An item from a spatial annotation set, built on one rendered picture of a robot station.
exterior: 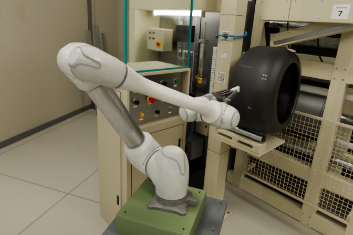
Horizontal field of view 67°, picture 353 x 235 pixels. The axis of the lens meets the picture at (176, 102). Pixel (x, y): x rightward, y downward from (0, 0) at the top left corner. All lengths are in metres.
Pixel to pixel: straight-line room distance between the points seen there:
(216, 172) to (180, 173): 1.03
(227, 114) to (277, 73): 0.59
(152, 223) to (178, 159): 0.29
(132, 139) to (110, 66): 0.46
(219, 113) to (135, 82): 0.38
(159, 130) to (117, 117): 0.77
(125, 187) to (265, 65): 1.20
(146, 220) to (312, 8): 1.56
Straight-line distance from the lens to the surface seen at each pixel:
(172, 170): 1.21
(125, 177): 1.91
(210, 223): 1.45
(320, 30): 2.08
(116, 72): 0.94
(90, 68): 0.91
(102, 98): 1.14
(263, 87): 1.61
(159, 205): 1.32
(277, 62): 1.67
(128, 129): 1.24
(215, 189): 2.31
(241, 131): 1.87
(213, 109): 1.13
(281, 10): 2.05
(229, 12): 1.96
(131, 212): 1.33
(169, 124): 1.97
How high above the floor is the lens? 1.59
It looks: 17 degrees down
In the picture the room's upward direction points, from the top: 3 degrees clockwise
